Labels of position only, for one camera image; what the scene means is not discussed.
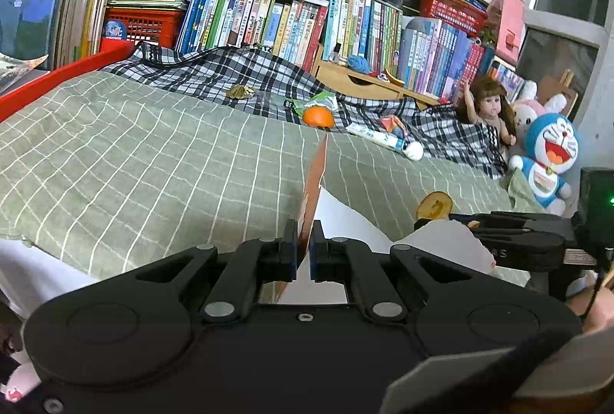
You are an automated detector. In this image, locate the large blue picture book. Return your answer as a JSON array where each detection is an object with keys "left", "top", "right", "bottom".
[{"left": 0, "top": 0, "right": 74, "bottom": 70}]

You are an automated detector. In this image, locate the wooden easel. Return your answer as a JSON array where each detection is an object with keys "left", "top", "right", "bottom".
[{"left": 538, "top": 68, "right": 579, "bottom": 114}]

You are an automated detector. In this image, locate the wooden desk organizer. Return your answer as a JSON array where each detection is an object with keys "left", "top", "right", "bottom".
[{"left": 311, "top": 44, "right": 443, "bottom": 106}]

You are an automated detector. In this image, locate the glossy magazine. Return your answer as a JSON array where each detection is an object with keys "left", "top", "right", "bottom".
[{"left": 0, "top": 52, "right": 51, "bottom": 97}]

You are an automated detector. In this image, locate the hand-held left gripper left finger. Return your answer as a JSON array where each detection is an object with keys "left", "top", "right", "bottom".
[{"left": 127, "top": 219, "right": 299, "bottom": 323}]

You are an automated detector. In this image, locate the orange fruit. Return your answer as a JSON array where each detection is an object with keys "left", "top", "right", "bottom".
[{"left": 302, "top": 105, "right": 336, "bottom": 129}]

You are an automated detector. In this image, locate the green checked blanket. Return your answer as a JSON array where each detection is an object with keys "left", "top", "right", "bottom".
[{"left": 0, "top": 69, "right": 545, "bottom": 281}]

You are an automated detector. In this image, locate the gold foil wrapper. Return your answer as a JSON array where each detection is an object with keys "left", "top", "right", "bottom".
[{"left": 226, "top": 83, "right": 256, "bottom": 101}]

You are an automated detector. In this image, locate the brown haired doll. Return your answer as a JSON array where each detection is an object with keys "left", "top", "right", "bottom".
[{"left": 455, "top": 75, "right": 520, "bottom": 157}]

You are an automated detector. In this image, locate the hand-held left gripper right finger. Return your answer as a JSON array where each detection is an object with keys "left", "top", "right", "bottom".
[{"left": 309, "top": 221, "right": 473, "bottom": 323}]

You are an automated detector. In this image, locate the white toothpaste tube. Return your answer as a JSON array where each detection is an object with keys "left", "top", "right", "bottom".
[{"left": 344, "top": 122, "right": 426, "bottom": 162}]

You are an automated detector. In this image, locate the person's right forearm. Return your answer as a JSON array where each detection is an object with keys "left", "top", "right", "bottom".
[{"left": 566, "top": 282, "right": 614, "bottom": 335}]

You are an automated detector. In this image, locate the green snack wrapper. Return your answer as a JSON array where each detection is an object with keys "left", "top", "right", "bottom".
[{"left": 282, "top": 90, "right": 340, "bottom": 118}]

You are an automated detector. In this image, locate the blue cartoon tin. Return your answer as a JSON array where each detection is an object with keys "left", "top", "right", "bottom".
[{"left": 102, "top": 19, "right": 128, "bottom": 41}]

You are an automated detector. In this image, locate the white paper sheet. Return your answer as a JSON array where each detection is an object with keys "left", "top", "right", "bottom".
[{"left": 282, "top": 188, "right": 496, "bottom": 305}]

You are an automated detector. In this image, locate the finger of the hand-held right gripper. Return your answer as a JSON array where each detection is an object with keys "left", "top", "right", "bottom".
[
  {"left": 448, "top": 211, "right": 576, "bottom": 231},
  {"left": 467, "top": 225, "right": 534, "bottom": 238}
]

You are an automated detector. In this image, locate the red orange crumpled wrapper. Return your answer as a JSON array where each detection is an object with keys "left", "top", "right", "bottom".
[{"left": 378, "top": 115, "right": 409, "bottom": 140}]

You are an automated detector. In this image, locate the orange packet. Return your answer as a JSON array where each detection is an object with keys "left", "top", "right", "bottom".
[{"left": 275, "top": 132, "right": 330, "bottom": 304}]

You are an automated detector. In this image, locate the pink toy house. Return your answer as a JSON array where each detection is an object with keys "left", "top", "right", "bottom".
[{"left": 486, "top": 0, "right": 529, "bottom": 61}]

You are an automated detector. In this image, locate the white bedsheet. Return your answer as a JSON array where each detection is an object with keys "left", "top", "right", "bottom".
[{"left": 0, "top": 238, "right": 104, "bottom": 323}]

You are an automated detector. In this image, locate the plaid black white blanket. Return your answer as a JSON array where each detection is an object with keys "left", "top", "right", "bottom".
[{"left": 102, "top": 41, "right": 510, "bottom": 181}]

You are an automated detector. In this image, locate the blue cat plush toy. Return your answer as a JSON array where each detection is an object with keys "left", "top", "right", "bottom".
[{"left": 508, "top": 113, "right": 581, "bottom": 216}]

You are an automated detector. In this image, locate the red plastic basket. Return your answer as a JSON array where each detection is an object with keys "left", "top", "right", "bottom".
[
  {"left": 102, "top": 6, "right": 186, "bottom": 49},
  {"left": 419, "top": 0, "right": 489, "bottom": 37}
]

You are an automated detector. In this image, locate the row of upright books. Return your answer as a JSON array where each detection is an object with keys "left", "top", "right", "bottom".
[
  {"left": 174, "top": 0, "right": 337, "bottom": 70},
  {"left": 320, "top": 0, "right": 496, "bottom": 104}
]

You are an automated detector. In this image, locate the row of thin books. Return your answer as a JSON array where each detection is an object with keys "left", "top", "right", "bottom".
[{"left": 50, "top": 0, "right": 112, "bottom": 70}]

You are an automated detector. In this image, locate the pink bunny plush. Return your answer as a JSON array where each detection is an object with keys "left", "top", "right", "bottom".
[{"left": 510, "top": 79, "right": 570, "bottom": 142}]

